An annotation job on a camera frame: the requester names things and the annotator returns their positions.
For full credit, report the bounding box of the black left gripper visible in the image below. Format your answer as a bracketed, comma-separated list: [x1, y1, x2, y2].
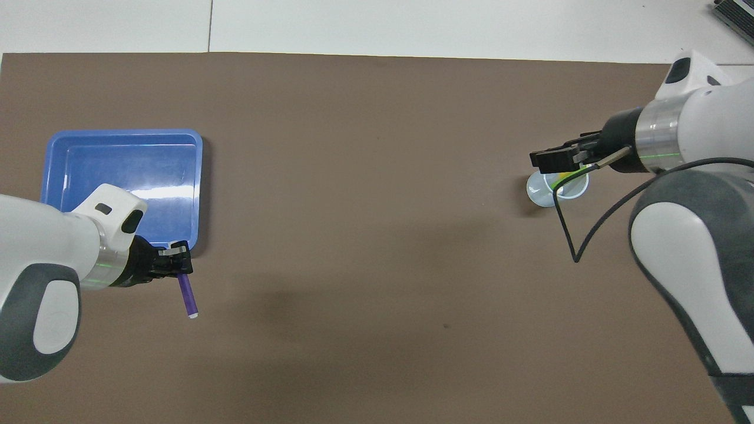
[109, 234, 194, 289]

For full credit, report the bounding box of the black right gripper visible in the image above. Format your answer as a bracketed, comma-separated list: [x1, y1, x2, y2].
[530, 109, 656, 175]

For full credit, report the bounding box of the green pen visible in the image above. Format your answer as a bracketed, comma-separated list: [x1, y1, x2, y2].
[554, 167, 590, 190]

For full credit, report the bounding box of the purple pen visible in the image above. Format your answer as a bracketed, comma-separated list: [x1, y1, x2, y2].
[177, 272, 199, 320]

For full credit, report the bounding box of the blue plastic tray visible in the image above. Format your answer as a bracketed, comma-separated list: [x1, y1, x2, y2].
[40, 128, 203, 260]

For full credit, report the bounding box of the clear plastic cup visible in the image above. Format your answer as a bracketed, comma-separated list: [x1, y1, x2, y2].
[526, 170, 590, 208]

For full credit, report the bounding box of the brown table mat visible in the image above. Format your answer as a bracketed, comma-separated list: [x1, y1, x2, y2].
[0, 52, 737, 424]

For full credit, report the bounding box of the grey ribbed device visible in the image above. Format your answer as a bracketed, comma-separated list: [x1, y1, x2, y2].
[710, 0, 754, 39]

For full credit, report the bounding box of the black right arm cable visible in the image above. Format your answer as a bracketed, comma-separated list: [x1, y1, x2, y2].
[553, 147, 754, 264]

